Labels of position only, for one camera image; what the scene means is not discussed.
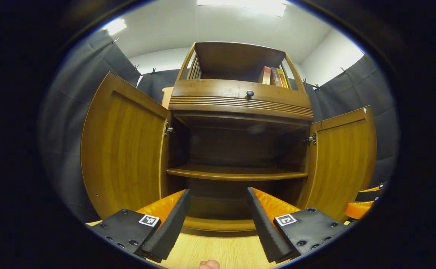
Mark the large ceiling light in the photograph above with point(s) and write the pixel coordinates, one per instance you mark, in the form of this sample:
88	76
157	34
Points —
240	5

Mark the yellow book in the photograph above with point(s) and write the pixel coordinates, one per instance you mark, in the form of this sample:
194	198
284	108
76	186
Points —
283	79

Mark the wooden inner shelf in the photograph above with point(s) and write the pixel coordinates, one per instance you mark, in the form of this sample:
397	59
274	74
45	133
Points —
236	172

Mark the black backdrop cloth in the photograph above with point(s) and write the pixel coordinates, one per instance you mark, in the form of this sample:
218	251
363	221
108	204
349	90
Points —
352	97

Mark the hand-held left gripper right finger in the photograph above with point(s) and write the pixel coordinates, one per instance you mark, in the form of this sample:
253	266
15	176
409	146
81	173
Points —
264	231

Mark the dark brown book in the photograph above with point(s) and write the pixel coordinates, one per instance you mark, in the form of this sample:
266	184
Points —
275	77

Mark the red-brown book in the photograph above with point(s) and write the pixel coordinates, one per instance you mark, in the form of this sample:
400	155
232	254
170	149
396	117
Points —
265	76

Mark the small ceiling light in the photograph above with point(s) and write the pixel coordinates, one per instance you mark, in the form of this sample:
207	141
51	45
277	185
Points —
115	27

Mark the metal door hinge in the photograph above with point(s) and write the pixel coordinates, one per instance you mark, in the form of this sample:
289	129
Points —
311	139
168	129

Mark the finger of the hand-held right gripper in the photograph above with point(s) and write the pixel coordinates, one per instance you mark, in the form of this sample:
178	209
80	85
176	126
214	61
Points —
360	210
371	195

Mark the black drawer knob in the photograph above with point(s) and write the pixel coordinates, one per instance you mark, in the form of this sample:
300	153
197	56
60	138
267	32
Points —
250	93

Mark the wooden shoe cabinet door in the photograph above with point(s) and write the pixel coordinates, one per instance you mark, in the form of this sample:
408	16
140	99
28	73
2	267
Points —
341	160
124	149

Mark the wooden double-door shoe cabinet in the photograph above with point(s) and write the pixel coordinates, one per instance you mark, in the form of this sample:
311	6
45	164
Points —
236	56

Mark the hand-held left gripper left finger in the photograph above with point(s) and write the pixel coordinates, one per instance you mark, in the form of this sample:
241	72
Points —
169	231

